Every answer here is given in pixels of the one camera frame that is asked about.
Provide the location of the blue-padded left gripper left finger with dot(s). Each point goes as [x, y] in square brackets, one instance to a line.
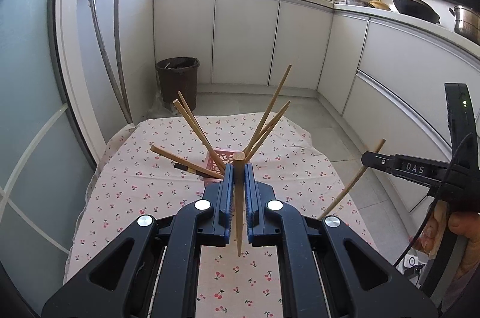
[217, 229]

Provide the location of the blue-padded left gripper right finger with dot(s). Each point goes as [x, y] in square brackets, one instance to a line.
[261, 230]

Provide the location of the black chopstick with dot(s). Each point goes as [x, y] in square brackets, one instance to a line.
[190, 170]

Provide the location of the cherry print tablecloth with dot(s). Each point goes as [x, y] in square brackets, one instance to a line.
[235, 281]

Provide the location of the white power strip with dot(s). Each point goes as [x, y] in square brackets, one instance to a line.
[410, 266]

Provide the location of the plastic bag of vegetables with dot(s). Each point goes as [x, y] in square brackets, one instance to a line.
[158, 110]

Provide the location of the dark brown trash bin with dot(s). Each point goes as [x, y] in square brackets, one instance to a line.
[178, 74]

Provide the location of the steel pot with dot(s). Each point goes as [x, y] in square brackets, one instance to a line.
[467, 23]

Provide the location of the black frying pan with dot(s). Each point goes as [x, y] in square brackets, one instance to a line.
[417, 9]

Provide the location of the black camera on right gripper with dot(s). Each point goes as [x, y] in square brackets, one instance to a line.
[462, 186]

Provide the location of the dark-handled broom pole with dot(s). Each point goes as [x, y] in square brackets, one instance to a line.
[118, 58]

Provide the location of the blue-handled mop pole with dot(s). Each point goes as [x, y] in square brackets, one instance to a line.
[112, 77]

